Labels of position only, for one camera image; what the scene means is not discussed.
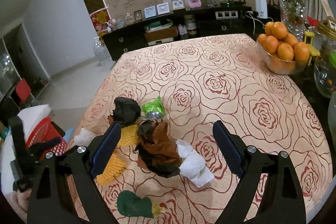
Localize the black tv cabinet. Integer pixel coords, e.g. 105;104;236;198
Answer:
102;6;280;61

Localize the green snack wrapper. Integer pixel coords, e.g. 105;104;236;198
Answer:
141;97;166;120

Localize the red festive wall poster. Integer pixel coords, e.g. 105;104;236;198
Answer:
89;7;110;34

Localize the brown black crumpled wrapper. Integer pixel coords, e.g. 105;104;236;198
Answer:
135;119;182;178

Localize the small framed photo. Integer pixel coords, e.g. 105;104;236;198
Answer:
134;10;142;21

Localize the clear large water bottle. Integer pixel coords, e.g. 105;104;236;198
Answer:
93;36;112;66

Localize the red plastic mesh basket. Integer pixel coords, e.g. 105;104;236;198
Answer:
26;117;68;160

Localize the white crumpled paper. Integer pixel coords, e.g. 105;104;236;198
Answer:
73;128;96;147

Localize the black crumpled paper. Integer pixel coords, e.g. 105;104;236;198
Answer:
108;97;141;128

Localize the blue framed picture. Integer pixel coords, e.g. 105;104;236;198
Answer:
144;6;157;19

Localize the rose pattern tablecloth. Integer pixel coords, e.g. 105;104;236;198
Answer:
79;34;333;223

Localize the glass bowl of oranges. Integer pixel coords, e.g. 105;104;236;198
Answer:
257;22;310;75

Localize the white tissue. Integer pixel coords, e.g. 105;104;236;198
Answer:
176;139;214;188

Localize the white framed picture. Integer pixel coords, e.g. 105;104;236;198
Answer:
157;2;170;15

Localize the white router box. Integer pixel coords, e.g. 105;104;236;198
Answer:
255;0;268;19

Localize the black wifi router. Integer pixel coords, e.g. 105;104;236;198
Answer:
220;0;247;7

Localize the light blue plastic stool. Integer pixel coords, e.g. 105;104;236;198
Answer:
63;128;75;143

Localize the dark green leaf scrap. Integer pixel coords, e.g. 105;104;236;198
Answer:
117;190;162;218

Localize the red chair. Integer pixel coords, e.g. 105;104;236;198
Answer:
15;79;35;107

